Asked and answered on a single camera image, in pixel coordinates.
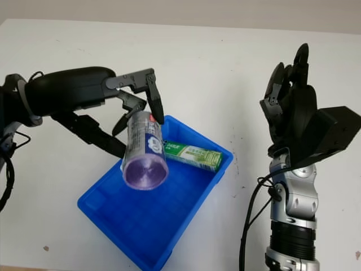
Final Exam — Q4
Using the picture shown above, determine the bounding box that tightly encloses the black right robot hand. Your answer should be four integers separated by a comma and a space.
259, 43, 319, 155

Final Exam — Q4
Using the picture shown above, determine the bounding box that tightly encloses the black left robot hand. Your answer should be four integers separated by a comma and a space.
24, 67, 165, 159

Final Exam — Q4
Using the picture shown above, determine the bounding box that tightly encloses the green toothpaste box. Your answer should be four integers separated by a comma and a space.
163, 140, 222, 173

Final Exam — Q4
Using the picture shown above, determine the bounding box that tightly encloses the blue plastic tray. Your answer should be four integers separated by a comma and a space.
77, 115, 234, 271

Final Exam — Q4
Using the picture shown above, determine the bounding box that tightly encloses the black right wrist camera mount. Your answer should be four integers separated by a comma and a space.
287, 106, 361, 170

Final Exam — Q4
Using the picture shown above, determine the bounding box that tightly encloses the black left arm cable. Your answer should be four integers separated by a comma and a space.
0, 71, 45, 212

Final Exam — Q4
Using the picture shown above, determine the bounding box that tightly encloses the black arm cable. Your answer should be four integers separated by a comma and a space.
0, 71, 45, 212
239, 168, 285, 271

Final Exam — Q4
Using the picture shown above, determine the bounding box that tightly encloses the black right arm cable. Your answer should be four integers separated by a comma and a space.
239, 168, 285, 271

